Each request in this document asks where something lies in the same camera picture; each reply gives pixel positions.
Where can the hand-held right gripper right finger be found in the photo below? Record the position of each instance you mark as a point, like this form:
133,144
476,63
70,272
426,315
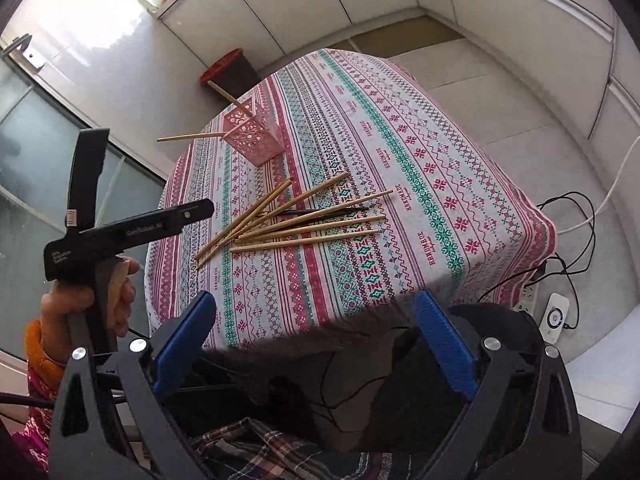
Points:
445,345

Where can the white power strip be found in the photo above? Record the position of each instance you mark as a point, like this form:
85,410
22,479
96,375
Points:
527,302

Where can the frosted glass door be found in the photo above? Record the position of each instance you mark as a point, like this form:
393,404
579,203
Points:
30,160

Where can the pink perforated utensil holder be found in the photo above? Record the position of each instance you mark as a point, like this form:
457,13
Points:
255,140

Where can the white drawer cabinet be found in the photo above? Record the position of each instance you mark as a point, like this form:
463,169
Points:
525,60

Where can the patterned tablecloth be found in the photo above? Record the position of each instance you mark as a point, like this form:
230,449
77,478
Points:
380,160

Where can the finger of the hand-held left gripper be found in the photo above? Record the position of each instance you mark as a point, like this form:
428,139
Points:
87,175
160,220

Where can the pile of wooden chopsticks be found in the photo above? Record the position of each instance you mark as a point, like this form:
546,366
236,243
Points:
305,241

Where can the dark trash bin red bag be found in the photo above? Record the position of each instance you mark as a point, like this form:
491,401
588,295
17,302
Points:
240,70

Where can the person's left hand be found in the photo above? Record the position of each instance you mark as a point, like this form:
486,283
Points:
125,300

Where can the plaid cloth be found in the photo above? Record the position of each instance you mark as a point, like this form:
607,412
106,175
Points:
280,450

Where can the light bamboo chopstick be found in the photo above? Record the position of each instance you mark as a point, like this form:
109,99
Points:
227,96
190,136

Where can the brown floor mat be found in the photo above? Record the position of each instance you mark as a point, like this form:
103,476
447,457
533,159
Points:
415,35

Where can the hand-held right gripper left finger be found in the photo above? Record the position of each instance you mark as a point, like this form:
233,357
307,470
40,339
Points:
182,345

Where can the black chopstick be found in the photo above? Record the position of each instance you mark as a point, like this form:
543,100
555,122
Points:
295,213
345,208

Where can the white round-button device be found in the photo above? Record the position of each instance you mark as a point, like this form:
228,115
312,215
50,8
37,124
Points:
556,317

